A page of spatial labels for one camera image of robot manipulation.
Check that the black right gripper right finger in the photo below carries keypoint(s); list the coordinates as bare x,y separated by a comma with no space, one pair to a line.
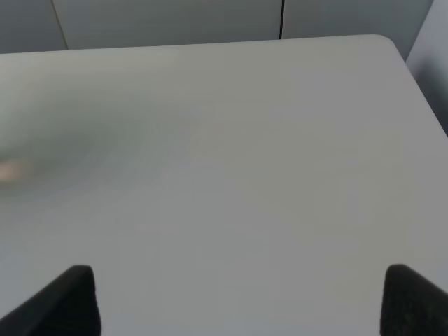
411,304

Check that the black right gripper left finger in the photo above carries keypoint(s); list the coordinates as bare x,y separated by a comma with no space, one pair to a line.
66,306

